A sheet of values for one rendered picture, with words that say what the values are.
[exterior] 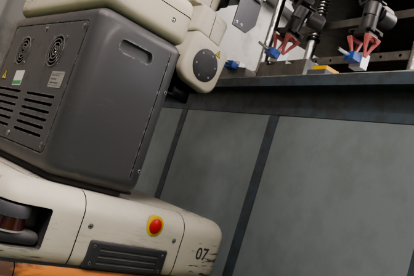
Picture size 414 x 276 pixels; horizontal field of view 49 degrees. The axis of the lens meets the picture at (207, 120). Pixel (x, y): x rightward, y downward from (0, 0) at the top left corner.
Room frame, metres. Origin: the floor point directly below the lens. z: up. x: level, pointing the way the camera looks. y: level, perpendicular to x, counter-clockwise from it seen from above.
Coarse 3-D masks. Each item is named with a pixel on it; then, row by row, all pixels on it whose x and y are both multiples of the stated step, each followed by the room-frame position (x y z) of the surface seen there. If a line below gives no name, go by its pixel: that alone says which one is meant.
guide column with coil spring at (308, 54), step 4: (324, 0) 2.68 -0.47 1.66; (320, 4) 2.69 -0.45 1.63; (324, 4) 2.68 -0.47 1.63; (324, 8) 2.68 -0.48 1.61; (312, 32) 2.69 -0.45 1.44; (312, 36) 2.69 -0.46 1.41; (316, 36) 2.68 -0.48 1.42; (312, 40) 2.68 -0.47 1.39; (308, 44) 2.70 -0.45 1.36; (312, 44) 2.68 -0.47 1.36; (316, 44) 2.70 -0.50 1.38; (308, 48) 2.69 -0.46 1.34; (312, 48) 2.68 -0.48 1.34; (308, 52) 2.69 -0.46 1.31; (312, 52) 2.69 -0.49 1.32; (304, 56) 2.70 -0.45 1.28; (308, 56) 2.68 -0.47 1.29; (312, 56) 2.69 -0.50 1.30
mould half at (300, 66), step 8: (264, 64) 1.73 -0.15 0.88; (280, 64) 1.65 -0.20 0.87; (288, 64) 1.61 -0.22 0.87; (296, 64) 1.57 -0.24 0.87; (304, 64) 1.54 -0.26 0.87; (312, 64) 1.55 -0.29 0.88; (264, 72) 1.72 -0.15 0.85; (272, 72) 1.67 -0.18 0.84; (280, 72) 1.63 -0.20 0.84; (288, 72) 1.60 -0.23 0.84; (296, 72) 1.56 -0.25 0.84; (304, 72) 1.54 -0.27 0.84
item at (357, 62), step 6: (348, 54) 1.49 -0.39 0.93; (354, 54) 1.48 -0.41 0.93; (360, 54) 1.50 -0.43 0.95; (348, 60) 1.51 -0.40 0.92; (354, 60) 1.49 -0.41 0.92; (360, 60) 1.50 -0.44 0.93; (366, 60) 1.51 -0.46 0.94; (354, 66) 1.51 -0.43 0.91; (360, 66) 1.50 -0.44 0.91; (366, 66) 1.51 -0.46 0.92
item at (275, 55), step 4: (260, 44) 1.66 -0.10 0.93; (264, 48) 1.67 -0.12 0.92; (268, 48) 1.67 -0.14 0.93; (272, 48) 1.66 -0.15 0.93; (264, 52) 1.70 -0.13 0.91; (268, 52) 1.67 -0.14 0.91; (272, 52) 1.67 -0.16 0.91; (276, 52) 1.67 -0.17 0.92; (280, 52) 1.68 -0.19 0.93; (272, 56) 1.68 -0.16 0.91; (276, 56) 1.68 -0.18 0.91; (280, 56) 1.68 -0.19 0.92; (284, 56) 1.69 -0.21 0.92; (272, 60) 1.70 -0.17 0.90; (276, 60) 1.68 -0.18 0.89; (280, 60) 1.69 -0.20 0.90
